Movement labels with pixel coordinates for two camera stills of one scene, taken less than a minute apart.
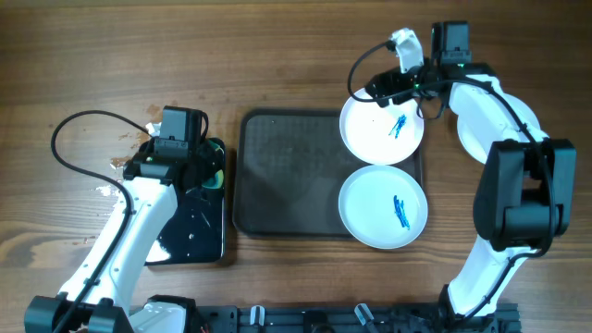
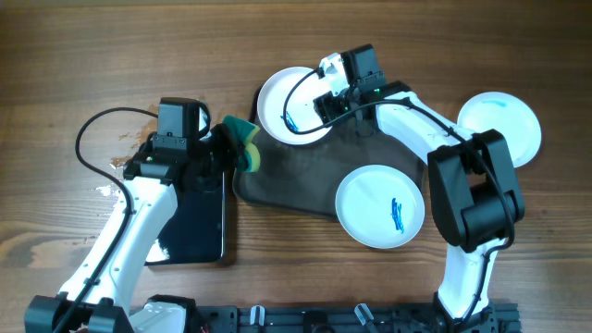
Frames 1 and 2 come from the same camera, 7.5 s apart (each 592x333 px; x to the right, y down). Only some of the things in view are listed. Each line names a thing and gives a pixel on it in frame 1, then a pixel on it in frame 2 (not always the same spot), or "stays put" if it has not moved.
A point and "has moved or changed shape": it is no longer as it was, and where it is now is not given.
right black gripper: (400, 94) → (326, 104)
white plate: (383, 206) stays put
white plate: (380, 135) → (301, 112)
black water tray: (196, 233) stays put
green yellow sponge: (216, 181) has moved or changed shape
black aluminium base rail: (354, 318) stays put
